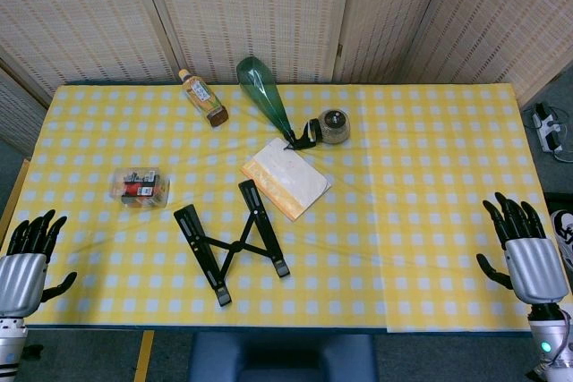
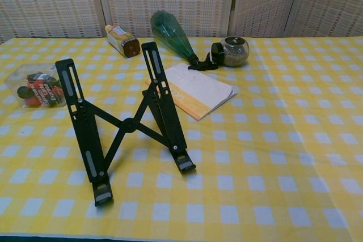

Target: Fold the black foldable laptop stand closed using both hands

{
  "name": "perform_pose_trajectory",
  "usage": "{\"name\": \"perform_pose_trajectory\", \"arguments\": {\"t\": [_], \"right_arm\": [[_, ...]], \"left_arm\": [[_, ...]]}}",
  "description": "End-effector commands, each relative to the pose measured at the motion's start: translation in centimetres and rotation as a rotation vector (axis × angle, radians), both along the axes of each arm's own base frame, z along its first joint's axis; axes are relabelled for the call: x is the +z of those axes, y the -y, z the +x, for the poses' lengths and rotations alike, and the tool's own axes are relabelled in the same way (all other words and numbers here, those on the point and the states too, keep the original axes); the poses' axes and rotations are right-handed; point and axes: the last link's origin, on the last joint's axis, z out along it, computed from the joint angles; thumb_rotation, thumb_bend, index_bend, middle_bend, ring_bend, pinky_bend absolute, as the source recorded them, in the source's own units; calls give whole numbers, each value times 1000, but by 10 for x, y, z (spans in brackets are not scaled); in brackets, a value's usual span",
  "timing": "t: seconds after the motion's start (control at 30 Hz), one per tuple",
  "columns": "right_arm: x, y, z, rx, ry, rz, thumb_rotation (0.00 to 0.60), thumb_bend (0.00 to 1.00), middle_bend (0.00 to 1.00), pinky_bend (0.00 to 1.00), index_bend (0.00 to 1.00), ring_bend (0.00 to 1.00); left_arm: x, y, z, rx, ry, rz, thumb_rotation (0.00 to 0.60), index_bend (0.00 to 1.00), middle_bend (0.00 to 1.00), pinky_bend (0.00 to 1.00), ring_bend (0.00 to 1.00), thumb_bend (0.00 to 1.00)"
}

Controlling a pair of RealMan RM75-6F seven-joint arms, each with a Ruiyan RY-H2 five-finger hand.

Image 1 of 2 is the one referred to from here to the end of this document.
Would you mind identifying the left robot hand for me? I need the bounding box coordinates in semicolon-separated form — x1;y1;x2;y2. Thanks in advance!
0;208;78;318

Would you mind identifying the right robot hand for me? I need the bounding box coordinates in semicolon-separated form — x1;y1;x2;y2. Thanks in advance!
475;191;569;305

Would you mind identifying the black folding stand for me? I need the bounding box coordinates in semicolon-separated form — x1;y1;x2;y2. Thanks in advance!
173;179;291;308

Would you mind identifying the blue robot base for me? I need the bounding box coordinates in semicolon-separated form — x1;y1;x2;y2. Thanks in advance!
187;332;380;382

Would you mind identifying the woven folding room screen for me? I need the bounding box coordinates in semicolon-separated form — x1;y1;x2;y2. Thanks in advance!
0;0;573;146

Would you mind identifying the black and white sneaker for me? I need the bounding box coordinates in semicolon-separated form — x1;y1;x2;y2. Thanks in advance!
549;209;573;274

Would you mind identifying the white power strip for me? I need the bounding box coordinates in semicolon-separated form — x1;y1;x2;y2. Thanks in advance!
531;103;565;154

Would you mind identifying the clear plastic box of items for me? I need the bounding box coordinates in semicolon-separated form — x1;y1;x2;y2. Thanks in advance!
109;166;172;209

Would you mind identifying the yellow white checked tablecloth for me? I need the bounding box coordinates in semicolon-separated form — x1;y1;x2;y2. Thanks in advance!
0;82;573;334

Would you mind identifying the round glass jar of seeds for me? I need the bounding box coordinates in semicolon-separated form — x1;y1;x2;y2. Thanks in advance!
316;107;351;146

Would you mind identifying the tea bottle with yellow label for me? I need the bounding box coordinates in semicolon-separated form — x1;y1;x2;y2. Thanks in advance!
177;68;230;128

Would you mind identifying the yellow white Lexicon booklet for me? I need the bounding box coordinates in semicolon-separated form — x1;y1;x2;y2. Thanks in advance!
239;137;332;223

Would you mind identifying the green plastic bottle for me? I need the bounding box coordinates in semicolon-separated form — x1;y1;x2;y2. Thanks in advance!
235;55;296;141

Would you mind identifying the black strap clip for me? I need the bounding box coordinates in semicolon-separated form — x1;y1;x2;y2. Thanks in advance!
284;118;322;151

